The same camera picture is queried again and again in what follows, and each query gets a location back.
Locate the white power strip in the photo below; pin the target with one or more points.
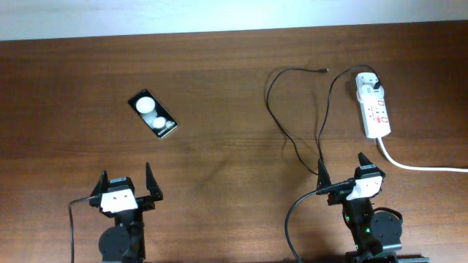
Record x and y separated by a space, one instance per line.
375 119

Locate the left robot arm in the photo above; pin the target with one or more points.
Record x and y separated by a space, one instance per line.
124 241

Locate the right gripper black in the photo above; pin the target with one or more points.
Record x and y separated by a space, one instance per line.
325 180

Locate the white charger plug adapter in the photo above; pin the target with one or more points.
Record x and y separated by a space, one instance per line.
369 87

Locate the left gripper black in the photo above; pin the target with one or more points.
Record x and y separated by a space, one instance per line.
147 201

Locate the black Galaxy flip smartphone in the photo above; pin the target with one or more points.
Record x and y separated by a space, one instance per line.
153 114

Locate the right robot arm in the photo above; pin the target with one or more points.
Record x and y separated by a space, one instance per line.
376 231

